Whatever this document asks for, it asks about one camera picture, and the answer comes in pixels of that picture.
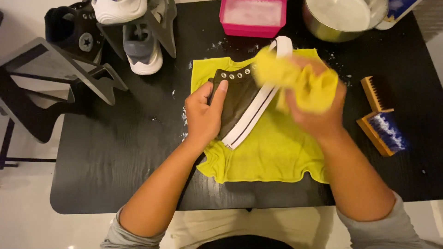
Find black high-top sneaker star patch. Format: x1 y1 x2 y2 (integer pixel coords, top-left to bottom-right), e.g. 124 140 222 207
44 1 106 64

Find person's right hand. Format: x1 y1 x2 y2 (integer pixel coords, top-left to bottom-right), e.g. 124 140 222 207
285 57 347 140

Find wooden brush blue white bristles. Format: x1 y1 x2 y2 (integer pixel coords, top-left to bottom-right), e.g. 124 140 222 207
356 109 407 157

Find steel bowl with white liquid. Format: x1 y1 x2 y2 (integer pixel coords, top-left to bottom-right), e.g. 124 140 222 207
302 0 389 43

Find white blue bottle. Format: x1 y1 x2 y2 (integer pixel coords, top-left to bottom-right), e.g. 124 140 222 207
375 0 423 30

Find grey shoe rack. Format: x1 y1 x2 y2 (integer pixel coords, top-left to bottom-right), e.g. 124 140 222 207
0 0 178 170

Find pink plastic container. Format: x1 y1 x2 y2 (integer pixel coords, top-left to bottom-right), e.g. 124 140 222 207
219 0 287 39

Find person's grey shirt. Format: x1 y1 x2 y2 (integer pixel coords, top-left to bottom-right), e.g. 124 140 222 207
100 191 443 249

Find person's left hand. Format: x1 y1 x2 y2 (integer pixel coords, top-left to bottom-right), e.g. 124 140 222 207
184 80 229 146

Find black high-top sneaker white sole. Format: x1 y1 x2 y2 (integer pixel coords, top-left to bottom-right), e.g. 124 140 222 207
208 36 294 151

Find wooden brush dark bristles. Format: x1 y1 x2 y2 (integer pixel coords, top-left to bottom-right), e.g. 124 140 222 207
361 75 395 113

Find person's beige trousers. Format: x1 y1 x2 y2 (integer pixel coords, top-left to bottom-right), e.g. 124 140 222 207
166 206 347 249

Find flat yellow microfiber cloth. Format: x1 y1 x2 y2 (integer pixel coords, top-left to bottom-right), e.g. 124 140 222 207
190 48 333 184

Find grey white sneaker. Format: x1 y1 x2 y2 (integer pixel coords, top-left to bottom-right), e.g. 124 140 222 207
123 14 164 75

